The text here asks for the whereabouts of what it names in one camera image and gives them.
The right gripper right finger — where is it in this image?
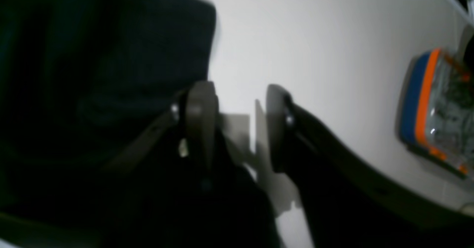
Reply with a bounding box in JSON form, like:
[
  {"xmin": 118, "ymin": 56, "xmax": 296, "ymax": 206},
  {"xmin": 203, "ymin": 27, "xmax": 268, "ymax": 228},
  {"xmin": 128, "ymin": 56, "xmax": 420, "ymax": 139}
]
[{"xmin": 266, "ymin": 84, "xmax": 473, "ymax": 248}]

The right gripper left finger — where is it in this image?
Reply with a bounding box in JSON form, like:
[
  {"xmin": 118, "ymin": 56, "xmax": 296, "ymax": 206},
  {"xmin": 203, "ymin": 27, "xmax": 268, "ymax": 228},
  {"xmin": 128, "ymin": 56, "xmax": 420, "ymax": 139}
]
[{"xmin": 100, "ymin": 81, "xmax": 220, "ymax": 248}]

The black T-shirt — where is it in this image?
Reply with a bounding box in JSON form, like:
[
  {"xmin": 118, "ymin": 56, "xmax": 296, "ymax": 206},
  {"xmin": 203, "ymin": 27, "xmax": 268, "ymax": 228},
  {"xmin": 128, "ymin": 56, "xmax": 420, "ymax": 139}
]
[{"xmin": 1, "ymin": 0, "xmax": 281, "ymax": 248}]

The white device at table edge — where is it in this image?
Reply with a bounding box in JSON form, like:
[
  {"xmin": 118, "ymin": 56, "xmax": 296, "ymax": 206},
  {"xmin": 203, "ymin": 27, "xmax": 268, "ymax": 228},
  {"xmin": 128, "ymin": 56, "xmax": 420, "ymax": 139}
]
[{"xmin": 459, "ymin": 202, "xmax": 474, "ymax": 218}]

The orange blue parts box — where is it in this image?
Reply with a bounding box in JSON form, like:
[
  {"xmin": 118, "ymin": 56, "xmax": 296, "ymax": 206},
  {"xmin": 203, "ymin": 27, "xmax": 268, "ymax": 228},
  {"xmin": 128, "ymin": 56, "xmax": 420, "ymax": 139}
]
[{"xmin": 399, "ymin": 48, "xmax": 474, "ymax": 179}]

